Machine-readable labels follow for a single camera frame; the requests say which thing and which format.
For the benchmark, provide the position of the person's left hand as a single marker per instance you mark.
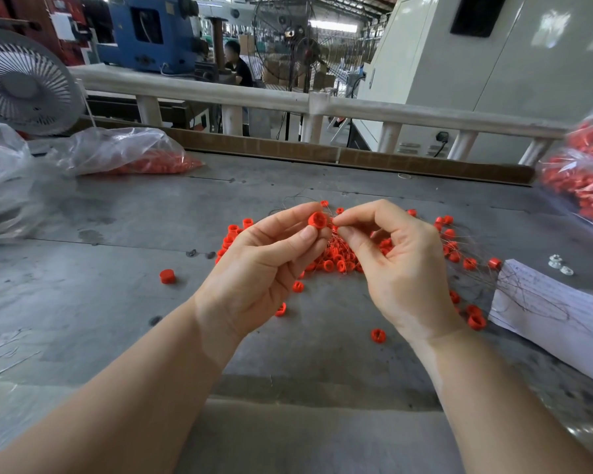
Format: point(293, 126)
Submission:
point(247, 281)

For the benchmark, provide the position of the person's right hand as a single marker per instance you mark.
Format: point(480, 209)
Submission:
point(410, 276)

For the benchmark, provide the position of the clear bag with red pieces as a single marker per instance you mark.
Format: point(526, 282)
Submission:
point(126, 151)

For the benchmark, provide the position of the large clear bag red pieces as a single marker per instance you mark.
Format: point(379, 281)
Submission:
point(581, 175)

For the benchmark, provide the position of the large grey machine cabinet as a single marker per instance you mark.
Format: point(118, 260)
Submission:
point(546, 64)

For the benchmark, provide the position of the crumpled clear plastic bag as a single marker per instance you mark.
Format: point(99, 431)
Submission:
point(0, 182)

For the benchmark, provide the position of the black pedestal fan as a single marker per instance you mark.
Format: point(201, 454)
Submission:
point(306, 52)

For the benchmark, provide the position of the white metal railing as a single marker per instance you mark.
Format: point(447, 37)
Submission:
point(239, 94)

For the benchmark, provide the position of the pile of red plastic rings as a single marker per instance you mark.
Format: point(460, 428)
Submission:
point(336, 256)

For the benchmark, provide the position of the person's left forearm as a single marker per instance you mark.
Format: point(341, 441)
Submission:
point(94, 409)

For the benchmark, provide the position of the person's right forearm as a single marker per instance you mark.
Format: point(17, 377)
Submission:
point(509, 405)

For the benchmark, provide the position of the brown wooden board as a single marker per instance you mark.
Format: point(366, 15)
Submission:
point(287, 150)

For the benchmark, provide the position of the white desk fan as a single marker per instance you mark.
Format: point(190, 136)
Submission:
point(25, 84)

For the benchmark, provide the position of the blue industrial machine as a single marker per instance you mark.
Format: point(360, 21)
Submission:
point(166, 41)

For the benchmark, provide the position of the small clear plastic piece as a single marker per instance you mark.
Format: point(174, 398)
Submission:
point(567, 270)
point(555, 260)

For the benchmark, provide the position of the white paper sheet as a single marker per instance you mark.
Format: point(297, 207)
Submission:
point(556, 323)

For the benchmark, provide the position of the red industrial machine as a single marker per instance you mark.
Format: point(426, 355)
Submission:
point(25, 19)

